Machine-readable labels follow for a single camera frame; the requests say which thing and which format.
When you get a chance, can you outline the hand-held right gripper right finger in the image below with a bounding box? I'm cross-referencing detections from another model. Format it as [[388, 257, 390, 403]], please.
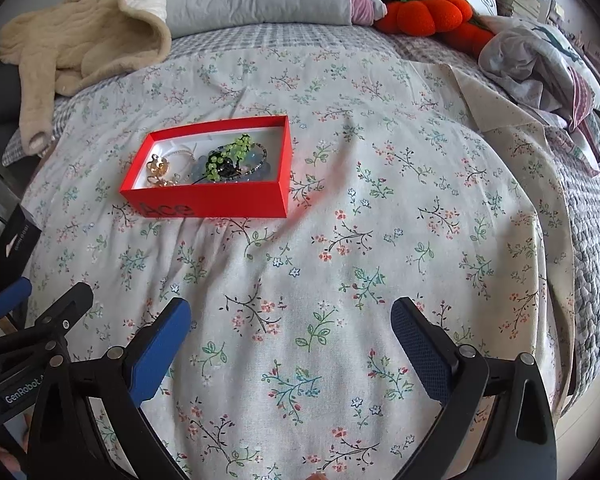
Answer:
[[390, 296, 559, 480]]

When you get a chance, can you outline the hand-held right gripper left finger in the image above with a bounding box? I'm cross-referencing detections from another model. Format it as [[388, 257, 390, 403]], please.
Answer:
[[27, 297, 192, 480]]

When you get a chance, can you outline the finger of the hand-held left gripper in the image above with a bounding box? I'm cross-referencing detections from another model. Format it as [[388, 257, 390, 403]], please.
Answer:
[[0, 282, 94, 363], [0, 278, 34, 319]]

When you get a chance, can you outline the red jewelry box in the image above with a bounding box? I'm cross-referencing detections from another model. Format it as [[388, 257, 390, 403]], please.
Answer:
[[119, 115, 293, 219]]

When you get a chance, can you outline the gold ring pendant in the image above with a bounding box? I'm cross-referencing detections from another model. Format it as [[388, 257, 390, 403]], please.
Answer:
[[145, 152, 182, 189]]

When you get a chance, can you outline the black flower hair clip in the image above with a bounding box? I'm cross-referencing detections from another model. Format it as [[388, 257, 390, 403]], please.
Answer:
[[205, 150, 243, 180]]

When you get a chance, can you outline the green bead bracelet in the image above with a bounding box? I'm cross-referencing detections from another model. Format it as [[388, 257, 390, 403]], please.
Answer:
[[202, 132, 255, 181]]

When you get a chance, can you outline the thin multicolour bead bracelet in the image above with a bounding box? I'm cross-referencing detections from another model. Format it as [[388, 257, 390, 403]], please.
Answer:
[[245, 142, 274, 176]]

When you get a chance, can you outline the black cardboard box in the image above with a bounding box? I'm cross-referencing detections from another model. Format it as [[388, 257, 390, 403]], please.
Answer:
[[0, 204, 42, 286]]

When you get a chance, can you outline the floral bed sheet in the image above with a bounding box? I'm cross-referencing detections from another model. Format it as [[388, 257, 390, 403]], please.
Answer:
[[0, 35, 577, 480]]

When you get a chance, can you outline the dark grey chair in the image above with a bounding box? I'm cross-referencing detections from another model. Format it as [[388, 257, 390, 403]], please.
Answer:
[[0, 62, 24, 137]]

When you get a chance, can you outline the beige fleece jacket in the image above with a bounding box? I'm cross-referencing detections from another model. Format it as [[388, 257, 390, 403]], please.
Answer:
[[0, 0, 174, 154]]

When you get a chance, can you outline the striped cushion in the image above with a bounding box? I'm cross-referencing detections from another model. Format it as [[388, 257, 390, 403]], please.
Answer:
[[569, 60, 600, 122]]

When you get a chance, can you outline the white crumpled cloth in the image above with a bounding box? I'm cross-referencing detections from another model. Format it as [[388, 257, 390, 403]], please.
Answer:
[[477, 15, 600, 117]]

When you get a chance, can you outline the orange plush pumpkin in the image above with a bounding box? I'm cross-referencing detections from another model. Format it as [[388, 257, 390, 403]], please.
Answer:
[[375, 0, 474, 37], [439, 21, 496, 59]]

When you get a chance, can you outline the silver bead bracelet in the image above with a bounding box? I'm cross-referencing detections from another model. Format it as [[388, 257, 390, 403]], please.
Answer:
[[164, 142, 201, 167]]

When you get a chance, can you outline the blue bead bracelet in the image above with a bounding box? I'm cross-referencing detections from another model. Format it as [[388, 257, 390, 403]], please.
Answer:
[[190, 152, 277, 184]]

